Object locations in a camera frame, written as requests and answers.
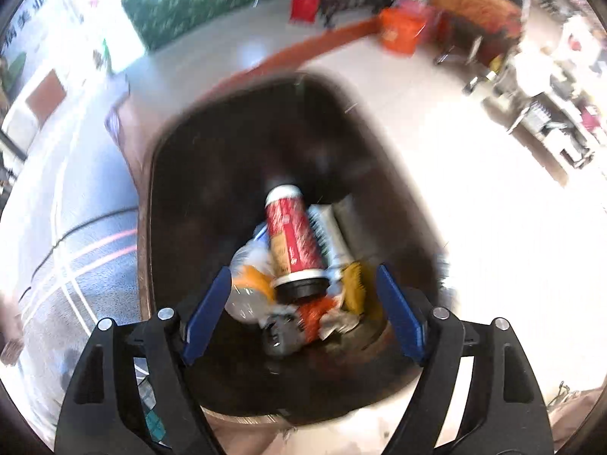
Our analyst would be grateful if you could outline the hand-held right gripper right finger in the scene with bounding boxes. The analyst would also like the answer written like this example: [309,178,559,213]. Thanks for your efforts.
[376,264,555,455]

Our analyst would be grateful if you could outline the white checked plastic bag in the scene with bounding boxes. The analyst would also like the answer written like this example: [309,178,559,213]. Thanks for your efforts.
[308,203,352,271]

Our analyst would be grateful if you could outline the orange foam fruit net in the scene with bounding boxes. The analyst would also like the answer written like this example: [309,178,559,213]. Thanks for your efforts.
[298,301,333,338]

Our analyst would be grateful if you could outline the orange patterned case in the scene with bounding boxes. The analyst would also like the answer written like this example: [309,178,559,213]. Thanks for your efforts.
[429,0,522,64]

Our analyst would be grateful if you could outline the black trash bin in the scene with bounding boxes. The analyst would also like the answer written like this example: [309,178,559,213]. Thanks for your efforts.
[137,73,449,427]

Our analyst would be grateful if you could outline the green plaid cloth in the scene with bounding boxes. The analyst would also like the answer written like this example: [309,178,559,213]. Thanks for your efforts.
[141,405,164,444]

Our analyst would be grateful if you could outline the pink basin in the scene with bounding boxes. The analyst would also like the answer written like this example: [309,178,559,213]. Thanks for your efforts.
[403,0,447,43]

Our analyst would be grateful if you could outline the white wicker swing chair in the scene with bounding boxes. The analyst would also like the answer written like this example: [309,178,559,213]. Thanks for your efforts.
[0,64,72,157]

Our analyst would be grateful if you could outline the red cylindrical canister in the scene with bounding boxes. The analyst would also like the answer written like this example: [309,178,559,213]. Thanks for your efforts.
[264,185,330,303]

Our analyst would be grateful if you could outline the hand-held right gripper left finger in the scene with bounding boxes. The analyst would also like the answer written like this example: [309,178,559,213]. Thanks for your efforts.
[54,265,233,455]

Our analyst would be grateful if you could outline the yellow foam fruit net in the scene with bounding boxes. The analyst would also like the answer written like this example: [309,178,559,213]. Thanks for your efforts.
[342,264,367,314]

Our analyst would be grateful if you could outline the blue striped blanket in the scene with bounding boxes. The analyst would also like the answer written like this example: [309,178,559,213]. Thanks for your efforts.
[0,71,143,437]

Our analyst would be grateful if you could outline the orange bucket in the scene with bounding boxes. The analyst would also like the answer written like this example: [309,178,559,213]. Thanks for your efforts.
[379,7,425,55]

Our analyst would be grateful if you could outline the orange drink bottle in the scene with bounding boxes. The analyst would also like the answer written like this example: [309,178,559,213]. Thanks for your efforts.
[237,265,277,302]

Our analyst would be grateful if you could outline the metal trolley of cosmetics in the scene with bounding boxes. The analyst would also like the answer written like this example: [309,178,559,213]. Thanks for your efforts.
[484,0,607,171]

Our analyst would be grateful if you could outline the orange cushion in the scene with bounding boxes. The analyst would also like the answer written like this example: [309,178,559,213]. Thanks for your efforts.
[26,71,66,120]

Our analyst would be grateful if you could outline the clear plastic bag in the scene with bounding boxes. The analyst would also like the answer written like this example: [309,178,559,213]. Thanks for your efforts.
[225,242,276,324]

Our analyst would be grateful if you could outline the chrome swivel stool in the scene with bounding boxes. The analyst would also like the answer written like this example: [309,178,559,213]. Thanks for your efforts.
[434,24,513,96]

